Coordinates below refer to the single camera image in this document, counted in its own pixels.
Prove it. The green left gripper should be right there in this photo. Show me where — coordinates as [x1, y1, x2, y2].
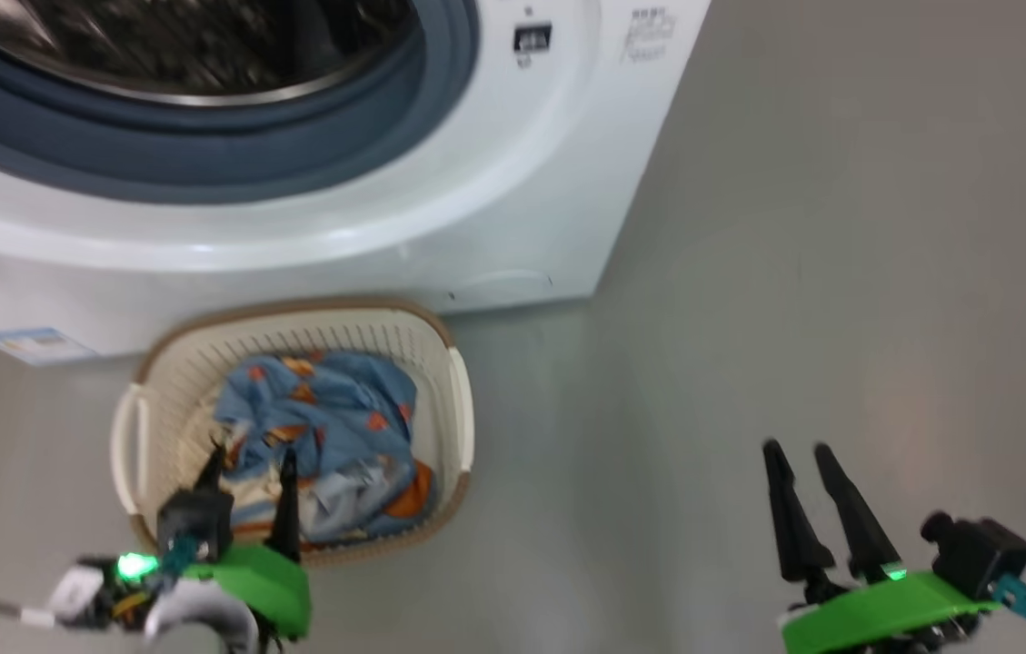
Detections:
[180, 436, 313, 639]

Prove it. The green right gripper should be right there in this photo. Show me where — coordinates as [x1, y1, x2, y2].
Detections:
[762, 441, 1001, 654]

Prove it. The blue energy label sticker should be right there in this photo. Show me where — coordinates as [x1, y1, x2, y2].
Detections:
[0, 326, 102, 367]

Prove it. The cream white garment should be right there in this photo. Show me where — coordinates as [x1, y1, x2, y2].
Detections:
[174, 400, 295, 546]

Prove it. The small printed text label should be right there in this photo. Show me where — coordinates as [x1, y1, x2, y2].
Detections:
[618, 6, 679, 64]

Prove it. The round white filter cover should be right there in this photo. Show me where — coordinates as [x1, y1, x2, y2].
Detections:
[452, 269, 556, 306]

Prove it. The white front-load washing machine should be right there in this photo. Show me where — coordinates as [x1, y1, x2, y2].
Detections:
[0, 0, 712, 366]

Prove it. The blue cartoon print garment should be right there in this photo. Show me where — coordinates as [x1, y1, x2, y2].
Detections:
[212, 350, 437, 548]

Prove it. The cream perforated laundry basket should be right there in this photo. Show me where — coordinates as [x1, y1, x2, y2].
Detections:
[109, 296, 476, 570]

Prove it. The steel washing machine drum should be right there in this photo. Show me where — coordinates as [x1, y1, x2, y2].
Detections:
[0, 0, 423, 107]

